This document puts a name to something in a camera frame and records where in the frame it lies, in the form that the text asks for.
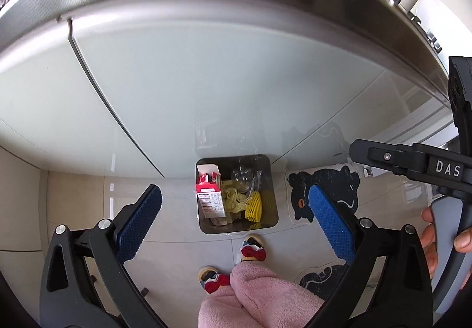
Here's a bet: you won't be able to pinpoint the black bear floor mat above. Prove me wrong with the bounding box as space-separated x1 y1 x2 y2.
286 162 360 226

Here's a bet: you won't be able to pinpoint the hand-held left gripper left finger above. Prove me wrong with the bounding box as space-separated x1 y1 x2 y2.
40 184 167 328

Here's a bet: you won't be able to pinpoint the pink fleece pants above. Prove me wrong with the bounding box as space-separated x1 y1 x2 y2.
198 262 326 328

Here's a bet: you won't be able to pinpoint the square metal waste bin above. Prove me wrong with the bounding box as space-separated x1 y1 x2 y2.
195 154 280 235

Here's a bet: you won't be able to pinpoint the slipper with red bow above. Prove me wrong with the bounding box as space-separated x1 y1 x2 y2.
197 266 231 295
236 234 267 266

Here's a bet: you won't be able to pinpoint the white cabinet door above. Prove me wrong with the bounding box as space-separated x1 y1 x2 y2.
68 16 389 178
0 18 165 178
271 69 417 167

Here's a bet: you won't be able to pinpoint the red white carton box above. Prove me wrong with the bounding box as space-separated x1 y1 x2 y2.
195 164 227 220

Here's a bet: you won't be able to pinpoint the aluminium door track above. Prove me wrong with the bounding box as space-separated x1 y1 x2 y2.
363 97 456 157

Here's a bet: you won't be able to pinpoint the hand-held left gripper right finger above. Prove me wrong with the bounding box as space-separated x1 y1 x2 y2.
305 184 434 328

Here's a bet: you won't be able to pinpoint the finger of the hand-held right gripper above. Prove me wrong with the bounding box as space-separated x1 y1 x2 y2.
349 138 430 181
448 55 472 151

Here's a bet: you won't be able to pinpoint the person's right hand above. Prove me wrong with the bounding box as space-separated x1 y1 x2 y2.
420 205 472 270

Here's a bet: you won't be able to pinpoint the black white floor mat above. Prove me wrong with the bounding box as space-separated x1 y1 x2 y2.
299 261 349 301

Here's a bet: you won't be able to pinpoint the yellow foam fruit net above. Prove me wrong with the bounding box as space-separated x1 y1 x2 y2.
244 191 263 223

